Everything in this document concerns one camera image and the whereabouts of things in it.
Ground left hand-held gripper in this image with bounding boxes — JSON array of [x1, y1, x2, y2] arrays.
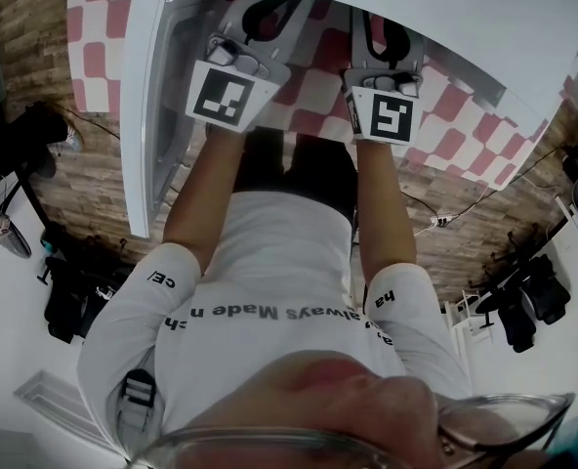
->
[[185, 0, 317, 134]]

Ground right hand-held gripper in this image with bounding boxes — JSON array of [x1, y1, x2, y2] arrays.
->
[[343, 7, 425, 144]]

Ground white cabinet with door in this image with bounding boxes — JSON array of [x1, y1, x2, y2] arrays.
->
[[122, 0, 578, 239]]

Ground person's left forearm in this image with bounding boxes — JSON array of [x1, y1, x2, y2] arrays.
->
[[162, 124, 247, 277]]

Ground person's right forearm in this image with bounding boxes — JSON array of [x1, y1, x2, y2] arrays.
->
[[354, 139, 418, 283]]

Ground red white checkered tablecloth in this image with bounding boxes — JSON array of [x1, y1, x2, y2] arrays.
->
[[66, 0, 578, 192]]

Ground person's black trousers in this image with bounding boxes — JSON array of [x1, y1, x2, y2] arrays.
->
[[232, 127, 359, 220]]

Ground person's white printed shirt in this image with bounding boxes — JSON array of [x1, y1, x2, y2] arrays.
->
[[76, 191, 474, 458]]

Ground black round side table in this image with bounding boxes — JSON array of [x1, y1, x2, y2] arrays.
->
[[474, 290, 509, 330]]

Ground white stool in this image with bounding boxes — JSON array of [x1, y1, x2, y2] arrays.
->
[[443, 290, 496, 352]]

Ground black office chair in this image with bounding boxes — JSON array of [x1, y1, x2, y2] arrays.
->
[[497, 300, 540, 355], [519, 254, 572, 327]]

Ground pile of black bags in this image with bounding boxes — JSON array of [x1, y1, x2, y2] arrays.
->
[[42, 254, 130, 345]]

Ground person's face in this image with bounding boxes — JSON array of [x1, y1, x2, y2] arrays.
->
[[190, 352, 554, 469]]

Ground person's clear-framed glasses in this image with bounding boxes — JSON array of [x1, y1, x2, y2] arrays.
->
[[127, 392, 576, 469]]

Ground white panelled door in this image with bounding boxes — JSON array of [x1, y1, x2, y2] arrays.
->
[[13, 368, 125, 459]]

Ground white floor cable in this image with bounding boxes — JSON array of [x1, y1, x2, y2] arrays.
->
[[413, 183, 563, 236]]

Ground grey strap with buckle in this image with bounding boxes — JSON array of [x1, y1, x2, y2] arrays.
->
[[117, 368, 156, 435]]

